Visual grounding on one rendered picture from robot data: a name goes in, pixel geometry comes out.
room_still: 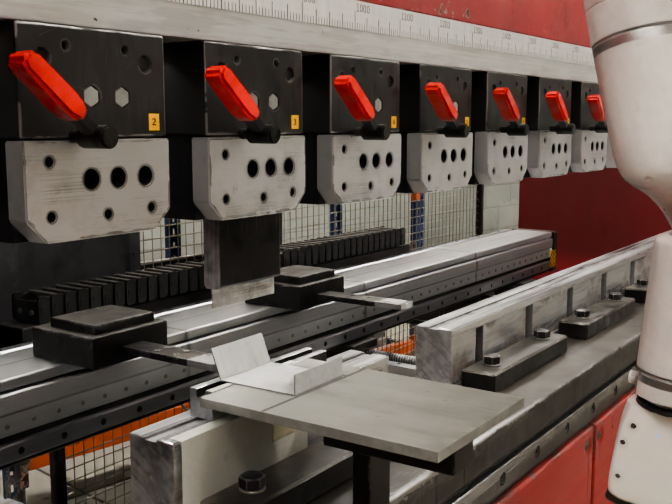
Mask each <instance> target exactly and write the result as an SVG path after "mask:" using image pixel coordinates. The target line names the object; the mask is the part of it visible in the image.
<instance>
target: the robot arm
mask: <svg viewBox="0 0 672 504"><path fill-rule="evenodd" d="M583 5H584V11H585V16H586V21H587V27H588V32H589V37H590V43H591V48H592V53H593V59H594V64H595V69H596V74H597V79H598V84H599V89H600V94H601V99H602V104H603V109H604V114H605V119H606V124H607V129H608V134H609V139H610V144H611V149H612V153H613V157H614V161H615V164H616V166H617V169H618V171H619V173H620V174H621V176H622V177H623V178H624V180H625V181H626V182H628V183H629V184H630V185H632V186H634V187H635V188H637V189H639V190H641V191H642V192H644V193H645V194H646V195H648V196H649V197H650V198H651V199H652V200H653V201H654V202H655V203H656V204H657V205H658V207H659V208H660V209H661V211H662V212H663V213H664V215H665V217H666V218H667V220H668V222H669V224H670V226H671V228H672V0H583ZM636 368H637V371H636V370H630V372H629V375H628V376H629V377H628V382H629V383H632V384H634V385H635V388H637V389H636V394H633V395H631V396H630V397H629V398H628V399H627V402H626V404H625V407H624V410H623V413H622V416H621V419H620V423H619V427H618V431H617V435H616V440H615V444H614V450H613V454H612V460H611V465H610V471H609V477H608V488H607V491H606V493H605V497H606V498H607V499H608V500H610V501H612V502H614V503H615V504H672V232H669V233H663V234H660V235H658V236H656V237H655V239H654V244H653V251H652V258H651V265H650V272H649V279H648V286H647V293H646V300H645V307H644V314H643V321H642V328H641V335H640V342H639V349H638V356H637V363H636Z"/></svg>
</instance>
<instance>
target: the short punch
mask: <svg viewBox="0 0 672 504"><path fill-rule="evenodd" d="M203 239H204V285H205V287H206V288H207V289H211V305H212V309H213V308H217V307H221V306H225V305H229V304H233V303H237V302H241V301H245V300H249V299H253V298H257V297H261V296H265V295H269V294H273V293H274V277H276V276H279V275H280V274H281V269H280V213H276V214H269V215H261V216H254V217H247V218H239V219H232V220H224V221H221V220H209V219H204V220H203Z"/></svg>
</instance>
